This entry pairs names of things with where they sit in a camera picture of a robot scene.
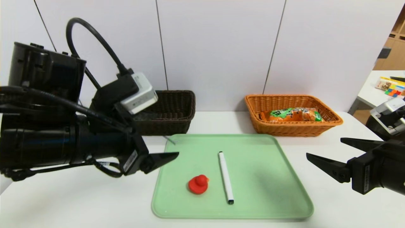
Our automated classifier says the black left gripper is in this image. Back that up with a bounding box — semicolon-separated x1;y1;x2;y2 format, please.
80;128;179;176

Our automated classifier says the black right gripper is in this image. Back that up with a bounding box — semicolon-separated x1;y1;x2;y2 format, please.
306;137;405;196

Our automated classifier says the red rubber duck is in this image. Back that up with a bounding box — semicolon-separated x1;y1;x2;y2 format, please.
188;175;209;195

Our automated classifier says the orange snack bag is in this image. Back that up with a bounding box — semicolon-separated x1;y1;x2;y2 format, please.
259;107;324;123

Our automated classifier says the dark brown wicker basket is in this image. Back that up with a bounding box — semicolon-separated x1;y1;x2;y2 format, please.
131;90;196;136

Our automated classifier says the orange wicker basket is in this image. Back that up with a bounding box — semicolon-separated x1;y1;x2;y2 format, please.
245;94;344;137

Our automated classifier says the white side table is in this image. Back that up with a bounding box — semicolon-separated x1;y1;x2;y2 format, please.
348;70;405;110

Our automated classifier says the white marker pen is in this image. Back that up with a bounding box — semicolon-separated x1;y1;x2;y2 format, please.
219;151;235;205

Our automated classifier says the colourful puzzle cube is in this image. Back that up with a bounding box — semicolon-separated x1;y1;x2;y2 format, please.
384;84;405;97

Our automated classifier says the small printed wooden box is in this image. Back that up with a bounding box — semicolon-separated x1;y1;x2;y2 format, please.
375;79;393;91

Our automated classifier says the yellow flat booklet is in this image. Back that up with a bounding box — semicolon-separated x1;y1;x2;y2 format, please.
380;76;405;86

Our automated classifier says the light green plastic tray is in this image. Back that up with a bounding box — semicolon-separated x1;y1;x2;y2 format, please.
151;134;314;220

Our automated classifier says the wooden shelf unit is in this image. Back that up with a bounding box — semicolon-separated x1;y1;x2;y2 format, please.
373;6;405;71

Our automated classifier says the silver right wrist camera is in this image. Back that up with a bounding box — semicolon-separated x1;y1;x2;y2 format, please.
370;97;405;135

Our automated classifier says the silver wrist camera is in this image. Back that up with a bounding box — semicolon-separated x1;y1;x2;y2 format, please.
120;72;159;115
370;97;405;135

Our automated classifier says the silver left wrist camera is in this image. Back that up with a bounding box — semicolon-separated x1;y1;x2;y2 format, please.
120;72;159;115

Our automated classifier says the black left camera cable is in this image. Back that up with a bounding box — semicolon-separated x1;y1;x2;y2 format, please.
65;17;131;76

